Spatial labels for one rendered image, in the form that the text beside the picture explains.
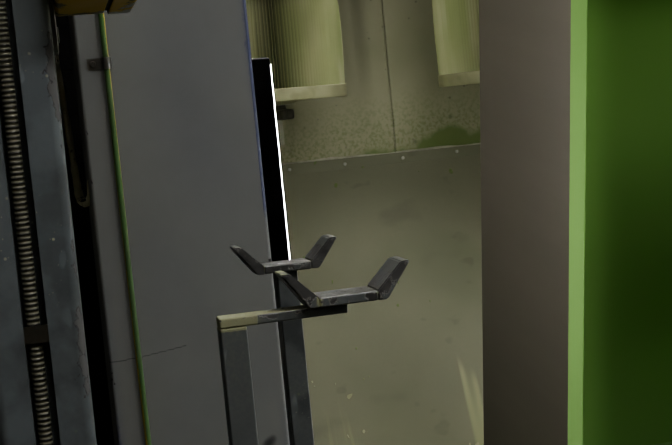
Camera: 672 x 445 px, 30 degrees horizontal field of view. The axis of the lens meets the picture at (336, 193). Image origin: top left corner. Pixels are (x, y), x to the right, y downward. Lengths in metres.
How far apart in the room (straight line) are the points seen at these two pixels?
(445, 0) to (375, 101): 0.38
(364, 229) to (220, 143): 1.89
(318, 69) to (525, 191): 1.02
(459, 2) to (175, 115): 1.79
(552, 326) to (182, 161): 0.83
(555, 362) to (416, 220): 1.31
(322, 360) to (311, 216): 0.39
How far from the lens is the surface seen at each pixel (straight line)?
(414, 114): 3.32
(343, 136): 3.27
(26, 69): 0.81
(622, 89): 2.26
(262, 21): 2.90
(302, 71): 2.89
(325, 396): 2.98
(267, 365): 1.34
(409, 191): 3.26
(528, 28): 1.94
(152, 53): 1.31
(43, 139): 0.81
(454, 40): 3.06
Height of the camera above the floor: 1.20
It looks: 3 degrees down
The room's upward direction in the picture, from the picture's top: 6 degrees counter-clockwise
